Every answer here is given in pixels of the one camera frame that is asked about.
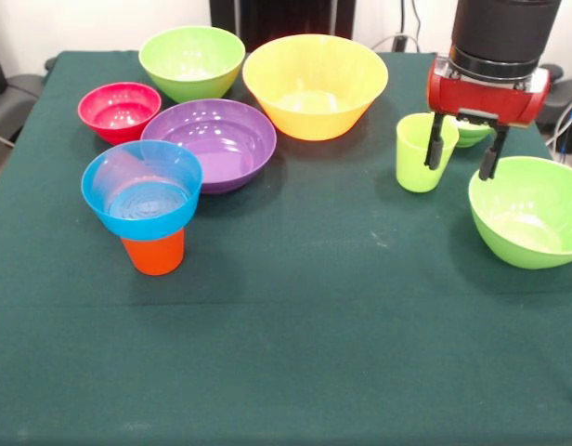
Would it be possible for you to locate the black hanging cable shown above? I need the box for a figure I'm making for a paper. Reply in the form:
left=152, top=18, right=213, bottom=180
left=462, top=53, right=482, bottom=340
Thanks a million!
left=409, top=0, right=423, bottom=39

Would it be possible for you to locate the yellow-green cup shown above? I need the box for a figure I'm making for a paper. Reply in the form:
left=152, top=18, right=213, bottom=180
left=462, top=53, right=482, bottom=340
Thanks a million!
left=396, top=112, right=461, bottom=193

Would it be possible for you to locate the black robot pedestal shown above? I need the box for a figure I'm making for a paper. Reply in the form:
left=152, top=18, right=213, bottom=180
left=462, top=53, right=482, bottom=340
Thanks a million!
left=210, top=0, right=357, bottom=52

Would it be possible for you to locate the blue cable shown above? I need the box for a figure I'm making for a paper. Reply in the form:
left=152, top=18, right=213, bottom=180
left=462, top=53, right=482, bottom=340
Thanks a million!
left=556, top=109, right=572, bottom=174

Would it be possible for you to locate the grey cable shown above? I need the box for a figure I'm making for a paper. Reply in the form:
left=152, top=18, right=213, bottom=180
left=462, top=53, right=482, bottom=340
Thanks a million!
left=544, top=94, right=572, bottom=146

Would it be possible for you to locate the orange cup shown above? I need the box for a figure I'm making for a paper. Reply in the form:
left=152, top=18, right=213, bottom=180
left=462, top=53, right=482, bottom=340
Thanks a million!
left=120, top=227, right=187, bottom=277

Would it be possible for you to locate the large light green bowl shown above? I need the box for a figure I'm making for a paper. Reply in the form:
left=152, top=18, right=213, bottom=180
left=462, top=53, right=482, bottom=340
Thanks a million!
left=137, top=25, right=246, bottom=104
left=468, top=156, right=572, bottom=270

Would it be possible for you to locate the purple bowl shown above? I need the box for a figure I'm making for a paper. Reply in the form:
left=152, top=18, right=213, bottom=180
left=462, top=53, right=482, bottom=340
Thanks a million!
left=140, top=98, right=278, bottom=195

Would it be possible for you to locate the blue bowl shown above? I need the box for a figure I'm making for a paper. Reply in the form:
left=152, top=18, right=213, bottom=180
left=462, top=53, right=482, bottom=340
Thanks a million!
left=80, top=139, right=204, bottom=242

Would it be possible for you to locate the black knobbed stand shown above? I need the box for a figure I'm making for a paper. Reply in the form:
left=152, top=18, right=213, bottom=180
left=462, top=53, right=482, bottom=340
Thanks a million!
left=535, top=63, right=572, bottom=154

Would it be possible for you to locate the grey chair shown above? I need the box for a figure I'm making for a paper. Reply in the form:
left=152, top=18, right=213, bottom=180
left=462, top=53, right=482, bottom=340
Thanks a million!
left=0, top=73, right=45, bottom=145

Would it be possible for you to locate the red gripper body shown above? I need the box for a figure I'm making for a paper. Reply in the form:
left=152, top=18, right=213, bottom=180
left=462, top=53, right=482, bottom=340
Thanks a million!
left=427, top=55, right=552, bottom=127

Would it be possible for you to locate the pink bowl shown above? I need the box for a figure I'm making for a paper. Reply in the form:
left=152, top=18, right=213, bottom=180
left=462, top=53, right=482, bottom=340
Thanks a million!
left=77, top=82, right=163, bottom=147

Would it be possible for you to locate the dark green tablecloth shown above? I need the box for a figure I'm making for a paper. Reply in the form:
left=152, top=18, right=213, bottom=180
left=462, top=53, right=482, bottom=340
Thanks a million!
left=0, top=49, right=572, bottom=446

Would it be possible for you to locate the large yellow bowl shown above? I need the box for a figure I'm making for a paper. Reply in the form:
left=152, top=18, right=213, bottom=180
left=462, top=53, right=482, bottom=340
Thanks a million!
left=241, top=33, right=389, bottom=141

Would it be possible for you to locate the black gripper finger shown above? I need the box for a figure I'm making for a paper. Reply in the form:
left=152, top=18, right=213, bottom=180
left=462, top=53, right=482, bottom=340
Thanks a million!
left=423, top=112, right=448, bottom=171
left=477, top=125, right=510, bottom=181

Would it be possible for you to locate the small green bowl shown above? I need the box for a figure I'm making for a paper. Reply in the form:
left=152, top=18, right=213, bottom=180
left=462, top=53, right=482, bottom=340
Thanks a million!
left=454, top=121, right=497, bottom=149

